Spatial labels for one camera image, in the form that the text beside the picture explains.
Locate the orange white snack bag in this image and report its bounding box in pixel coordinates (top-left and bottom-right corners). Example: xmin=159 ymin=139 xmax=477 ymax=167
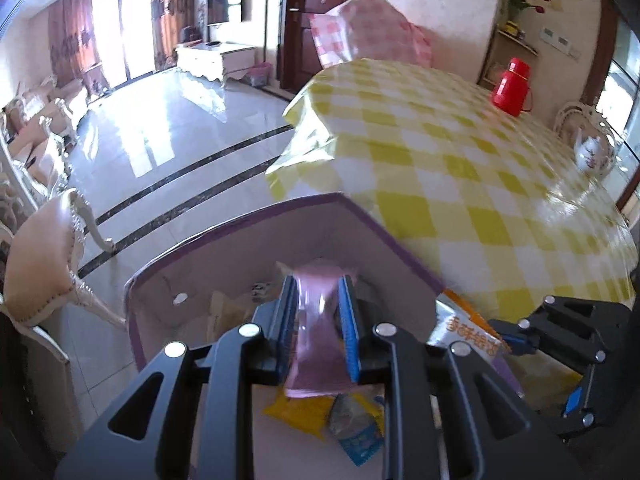
xmin=426 ymin=289 xmax=509 ymax=363

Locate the purple rimmed storage box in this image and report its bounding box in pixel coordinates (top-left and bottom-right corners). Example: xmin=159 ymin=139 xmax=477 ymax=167
xmin=125 ymin=193 xmax=445 ymax=370

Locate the pink snack packet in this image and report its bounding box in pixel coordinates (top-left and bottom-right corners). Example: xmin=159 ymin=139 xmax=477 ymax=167
xmin=284 ymin=259 xmax=356 ymax=399

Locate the blue snack packet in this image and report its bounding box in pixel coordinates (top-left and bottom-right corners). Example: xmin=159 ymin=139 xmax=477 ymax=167
xmin=328 ymin=393 xmax=385 ymax=467

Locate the yellow checkered tablecloth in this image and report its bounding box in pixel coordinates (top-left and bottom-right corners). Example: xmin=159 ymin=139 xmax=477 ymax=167
xmin=266 ymin=60 xmax=638 ymax=321

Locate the white floral teapot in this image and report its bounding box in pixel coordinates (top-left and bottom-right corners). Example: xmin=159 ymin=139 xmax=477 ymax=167
xmin=574 ymin=127 xmax=615 ymax=178

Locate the white ornate chair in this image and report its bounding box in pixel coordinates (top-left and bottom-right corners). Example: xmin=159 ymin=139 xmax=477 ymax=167
xmin=553 ymin=102 xmax=620 ymax=168

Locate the cream leather dining chair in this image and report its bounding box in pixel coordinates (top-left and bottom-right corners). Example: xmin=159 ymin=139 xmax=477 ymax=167
xmin=1 ymin=188 xmax=127 ymax=365

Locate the red thermos jug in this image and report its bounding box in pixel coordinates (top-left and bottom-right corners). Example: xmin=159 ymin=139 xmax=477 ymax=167
xmin=490 ymin=58 xmax=533 ymax=117

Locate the corner wooden shelf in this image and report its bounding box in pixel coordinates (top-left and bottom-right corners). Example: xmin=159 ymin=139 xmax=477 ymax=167
xmin=477 ymin=26 xmax=538 ymax=90

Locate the white tv cabinet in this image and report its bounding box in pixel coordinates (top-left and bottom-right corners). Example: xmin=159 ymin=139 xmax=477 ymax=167
xmin=176 ymin=42 xmax=257 ymax=86

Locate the beige sofa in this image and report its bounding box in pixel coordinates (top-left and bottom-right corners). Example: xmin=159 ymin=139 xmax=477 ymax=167
xmin=2 ymin=77 xmax=90 ymax=196

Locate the pink checkered covered chair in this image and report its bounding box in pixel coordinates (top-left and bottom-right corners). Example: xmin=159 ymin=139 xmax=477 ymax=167
xmin=309 ymin=0 xmax=432 ymax=68

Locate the wall television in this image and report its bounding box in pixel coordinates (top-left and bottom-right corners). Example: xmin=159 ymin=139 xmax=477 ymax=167
xmin=195 ymin=0 xmax=243 ymax=25

